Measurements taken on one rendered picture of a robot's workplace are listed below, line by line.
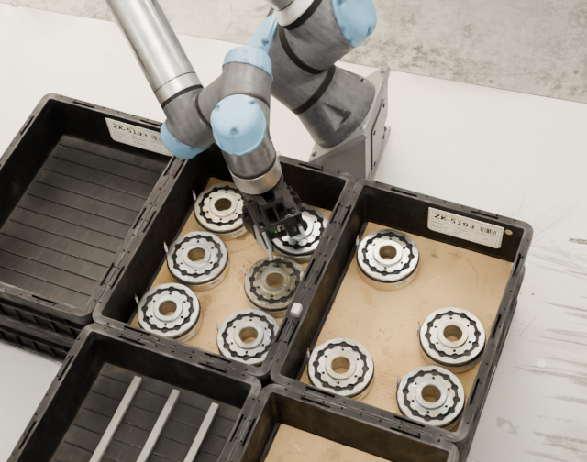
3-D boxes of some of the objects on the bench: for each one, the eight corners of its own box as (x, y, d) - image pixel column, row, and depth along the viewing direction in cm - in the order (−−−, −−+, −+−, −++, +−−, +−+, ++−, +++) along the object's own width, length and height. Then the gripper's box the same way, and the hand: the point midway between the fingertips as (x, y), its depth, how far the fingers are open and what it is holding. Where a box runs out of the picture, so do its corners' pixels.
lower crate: (76, 169, 210) (60, 129, 201) (212, 208, 203) (204, 170, 193) (-30, 335, 190) (-52, 300, 180) (116, 386, 182) (102, 353, 172)
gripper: (236, 216, 159) (268, 287, 176) (305, 183, 159) (330, 258, 177) (216, 176, 164) (249, 249, 181) (284, 145, 164) (311, 220, 182)
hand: (282, 236), depth 179 cm, fingers open, 4 cm apart
